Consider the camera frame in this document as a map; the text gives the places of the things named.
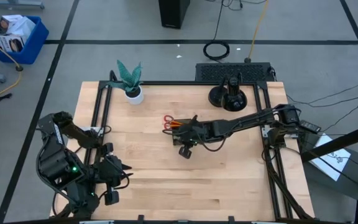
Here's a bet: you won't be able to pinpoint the white paper bag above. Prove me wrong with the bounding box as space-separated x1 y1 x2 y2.
0 14 37 41

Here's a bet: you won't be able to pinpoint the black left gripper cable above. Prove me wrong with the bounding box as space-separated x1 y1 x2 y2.
98 167 131 200

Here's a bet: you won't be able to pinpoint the black mesh desk organizer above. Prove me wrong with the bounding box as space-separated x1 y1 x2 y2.
171 118 198 146

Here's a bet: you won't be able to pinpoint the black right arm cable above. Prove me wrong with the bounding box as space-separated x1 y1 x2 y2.
197 136 228 153

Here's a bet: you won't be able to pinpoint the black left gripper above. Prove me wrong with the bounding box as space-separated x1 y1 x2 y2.
97 142 134 207

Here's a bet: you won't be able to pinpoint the black computer tower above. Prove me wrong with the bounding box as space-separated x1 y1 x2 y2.
157 0 191 30

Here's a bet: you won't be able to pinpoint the black coiled cable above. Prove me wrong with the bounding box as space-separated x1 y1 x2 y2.
202 0 244 62

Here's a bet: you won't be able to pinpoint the black diagonal mount beam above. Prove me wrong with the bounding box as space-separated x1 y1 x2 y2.
300 120 358 163

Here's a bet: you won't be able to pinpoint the white plant pot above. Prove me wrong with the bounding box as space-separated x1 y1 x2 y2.
124 85 145 106

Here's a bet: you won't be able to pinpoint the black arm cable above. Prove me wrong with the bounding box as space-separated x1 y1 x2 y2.
197 136 228 153
51 186 74 218

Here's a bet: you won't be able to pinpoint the green snake plant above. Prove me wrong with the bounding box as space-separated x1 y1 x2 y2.
106 59 145 93

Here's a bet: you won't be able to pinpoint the white paper sheet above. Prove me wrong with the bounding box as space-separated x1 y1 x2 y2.
308 133 352 182

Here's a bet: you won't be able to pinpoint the black floor cable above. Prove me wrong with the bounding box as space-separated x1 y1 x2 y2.
286 79 358 106
320 92 358 133

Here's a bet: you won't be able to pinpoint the red-handled scissors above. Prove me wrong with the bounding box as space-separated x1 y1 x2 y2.
162 114 176 131

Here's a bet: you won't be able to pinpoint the black vented computer case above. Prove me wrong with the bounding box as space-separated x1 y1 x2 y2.
195 62 275 83

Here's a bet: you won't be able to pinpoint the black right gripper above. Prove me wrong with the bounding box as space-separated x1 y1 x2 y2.
172 114 217 160

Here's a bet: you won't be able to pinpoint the blue plastic bin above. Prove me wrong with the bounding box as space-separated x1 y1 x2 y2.
0 15 50 65

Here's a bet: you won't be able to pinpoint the white printed carton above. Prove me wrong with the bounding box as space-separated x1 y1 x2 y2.
0 33 25 54

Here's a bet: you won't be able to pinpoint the black power adapter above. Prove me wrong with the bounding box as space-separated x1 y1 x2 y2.
299 119 323 134

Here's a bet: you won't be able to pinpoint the black metal table frame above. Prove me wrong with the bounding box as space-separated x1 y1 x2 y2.
54 70 315 224

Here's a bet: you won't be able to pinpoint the black desk lamp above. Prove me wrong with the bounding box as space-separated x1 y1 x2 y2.
208 72 248 113

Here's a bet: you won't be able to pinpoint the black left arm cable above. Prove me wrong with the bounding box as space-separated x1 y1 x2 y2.
51 186 74 218

